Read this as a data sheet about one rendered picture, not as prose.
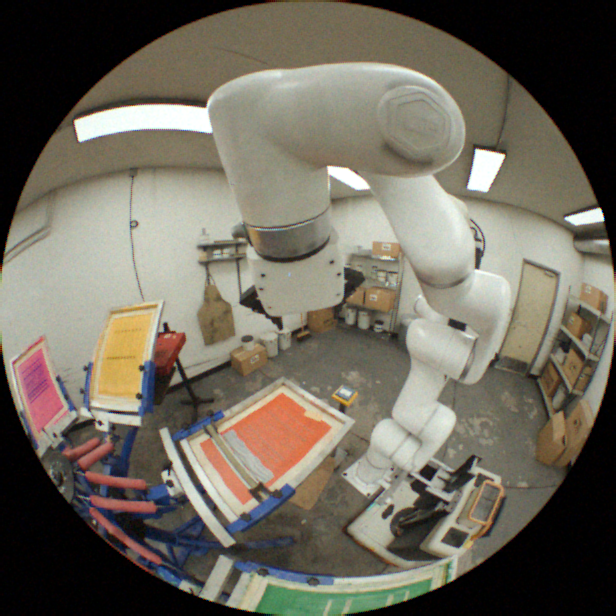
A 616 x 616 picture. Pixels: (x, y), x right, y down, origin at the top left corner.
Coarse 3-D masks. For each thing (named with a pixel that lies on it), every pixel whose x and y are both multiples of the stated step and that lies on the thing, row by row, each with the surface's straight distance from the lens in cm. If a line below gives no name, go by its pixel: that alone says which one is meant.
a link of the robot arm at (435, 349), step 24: (408, 336) 37; (432, 336) 34; (456, 336) 35; (432, 360) 35; (456, 360) 34; (408, 384) 44; (432, 384) 42; (408, 408) 44; (432, 408) 45; (432, 432) 44; (432, 456) 51
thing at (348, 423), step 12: (276, 384) 126; (288, 384) 125; (252, 396) 120; (264, 396) 123; (300, 396) 120; (312, 396) 117; (240, 408) 116; (324, 408) 111; (348, 420) 107; (204, 432) 116; (336, 444) 98; (192, 456) 107; (324, 456) 95; (312, 468) 92; (204, 480) 99; (300, 480) 91; (216, 492) 96; (216, 504) 95; (228, 516) 92
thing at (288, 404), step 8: (272, 400) 121; (280, 400) 120; (288, 400) 120; (264, 408) 117; (288, 408) 115; (296, 408) 115; (304, 408) 115; (248, 416) 115; (256, 416) 114; (240, 424) 113; (224, 432) 113; (208, 440) 113; (224, 440) 110; (208, 448) 110; (216, 448) 109; (248, 448) 104; (208, 456) 108; (216, 456) 106; (216, 464) 104; (224, 464) 103
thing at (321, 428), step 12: (300, 420) 110; (312, 420) 110; (324, 432) 106; (312, 444) 102; (300, 456) 99; (228, 468) 102; (276, 468) 97; (288, 468) 96; (228, 480) 100; (240, 480) 98; (276, 480) 95; (240, 492) 96
